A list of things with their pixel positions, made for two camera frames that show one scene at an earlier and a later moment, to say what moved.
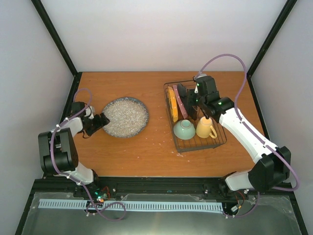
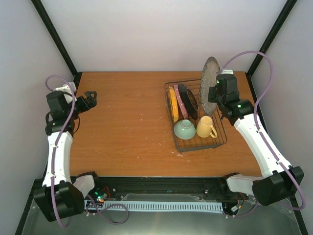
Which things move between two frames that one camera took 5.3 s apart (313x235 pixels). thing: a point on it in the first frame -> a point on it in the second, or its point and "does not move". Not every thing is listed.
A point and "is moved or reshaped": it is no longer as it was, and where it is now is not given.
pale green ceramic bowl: x=184 y=129 does not move
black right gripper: x=191 y=101 -> x=211 y=97
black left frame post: x=47 y=21 does not move
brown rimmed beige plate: x=183 y=92 does not move
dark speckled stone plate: x=128 y=117 is moved or reshaped
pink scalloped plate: x=183 y=110 does not move
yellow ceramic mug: x=204 y=129 does not move
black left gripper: x=99 y=124 -> x=86 y=106
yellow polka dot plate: x=173 y=104 does not move
